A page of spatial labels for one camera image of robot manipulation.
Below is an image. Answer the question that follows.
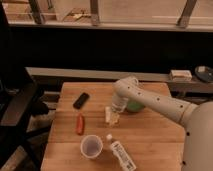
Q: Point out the white sponge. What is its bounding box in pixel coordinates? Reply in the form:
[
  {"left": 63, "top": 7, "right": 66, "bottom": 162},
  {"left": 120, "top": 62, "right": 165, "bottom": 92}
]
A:
[{"left": 105, "top": 106, "right": 119, "bottom": 126}]

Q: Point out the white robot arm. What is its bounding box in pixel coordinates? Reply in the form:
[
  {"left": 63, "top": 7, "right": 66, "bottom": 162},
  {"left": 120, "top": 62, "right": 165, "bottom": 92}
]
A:
[{"left": 112, "top": 77, "right": 213, "bottom": 171}]

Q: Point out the green bowl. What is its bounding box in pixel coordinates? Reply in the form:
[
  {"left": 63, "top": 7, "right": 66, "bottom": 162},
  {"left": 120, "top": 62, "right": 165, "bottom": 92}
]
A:
[{"left": 126, "top": 100, "right": 145, "bottom": 113}]

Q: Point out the black rectangular remote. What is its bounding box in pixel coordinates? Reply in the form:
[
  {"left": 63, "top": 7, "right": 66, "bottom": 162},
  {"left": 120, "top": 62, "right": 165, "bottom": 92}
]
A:
[{"left": 73, "top": 93, "right": 89, "bottom": 109}]

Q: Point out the white labelled bottle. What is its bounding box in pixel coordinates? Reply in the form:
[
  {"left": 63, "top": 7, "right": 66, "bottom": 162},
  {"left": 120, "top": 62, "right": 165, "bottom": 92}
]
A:
[{"left": 106, "top": 134, "right": 137, "bottom": 171}]

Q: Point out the clear plastic cup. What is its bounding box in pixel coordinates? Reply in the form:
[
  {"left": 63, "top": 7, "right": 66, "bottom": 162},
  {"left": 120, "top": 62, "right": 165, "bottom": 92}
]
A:
[{"left": 80, "top": 135, "right": 103, "bottom": 159}]

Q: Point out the white box on shelf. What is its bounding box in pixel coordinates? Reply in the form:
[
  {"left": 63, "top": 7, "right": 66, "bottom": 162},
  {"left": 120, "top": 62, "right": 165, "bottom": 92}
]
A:
[{"left": 169, "top": 70, "right": 192, "bottom": 81}]

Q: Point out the dark round object on shelf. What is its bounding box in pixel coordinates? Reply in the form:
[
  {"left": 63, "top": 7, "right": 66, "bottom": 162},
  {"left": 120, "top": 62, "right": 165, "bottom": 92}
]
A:
[{"left": 195, "top": 66, "right": 213, "bottom": 83}]

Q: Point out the black chair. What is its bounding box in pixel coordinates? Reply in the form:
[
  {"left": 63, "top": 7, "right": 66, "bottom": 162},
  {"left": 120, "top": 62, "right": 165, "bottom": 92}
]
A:
[{"left": 0, "top": 1, "right": 50, "bottom": 171}]

